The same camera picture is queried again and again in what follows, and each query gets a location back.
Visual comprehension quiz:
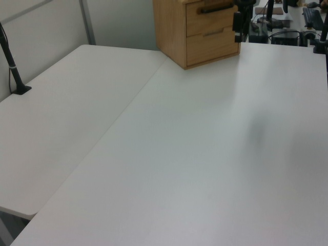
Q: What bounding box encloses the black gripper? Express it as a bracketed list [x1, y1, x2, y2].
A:
[232, 0, 257, 43]

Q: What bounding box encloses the wooden drawer with black handle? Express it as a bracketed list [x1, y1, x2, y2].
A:
[185, 1, 239, 37]

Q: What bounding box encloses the black metal drawer handle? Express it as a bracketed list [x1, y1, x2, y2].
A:
[196, 5, 235, 15]

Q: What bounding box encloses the wooden drawer with notch grip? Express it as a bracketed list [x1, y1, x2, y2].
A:
[186, 26, 240, 68]

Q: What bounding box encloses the wooden drawer cabinet body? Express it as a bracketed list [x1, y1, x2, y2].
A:
[152, 0, 242, 71]

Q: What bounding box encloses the dark green box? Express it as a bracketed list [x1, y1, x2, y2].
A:
[249, 26, 269, 43]

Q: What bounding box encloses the black monitor stand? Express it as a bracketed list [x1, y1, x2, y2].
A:
[257, 0, 284, 29]

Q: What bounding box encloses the black electronics box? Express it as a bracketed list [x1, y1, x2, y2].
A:
[271, 30, 301, 46]

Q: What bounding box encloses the silver table clamp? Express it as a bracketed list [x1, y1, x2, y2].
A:
[299, 30, 319, 47]

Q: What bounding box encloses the black keyboard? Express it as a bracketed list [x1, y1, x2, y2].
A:
[302, 7, 325, 30]

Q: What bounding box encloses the black pole with white tie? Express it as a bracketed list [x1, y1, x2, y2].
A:
[0, 22, 33, 97]

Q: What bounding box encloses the black clamp camera stand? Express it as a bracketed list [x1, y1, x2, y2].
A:
[312, 14, 328, 55]

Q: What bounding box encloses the grey metal partition post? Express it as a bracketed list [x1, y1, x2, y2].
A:
[78, 0, 97, 46]

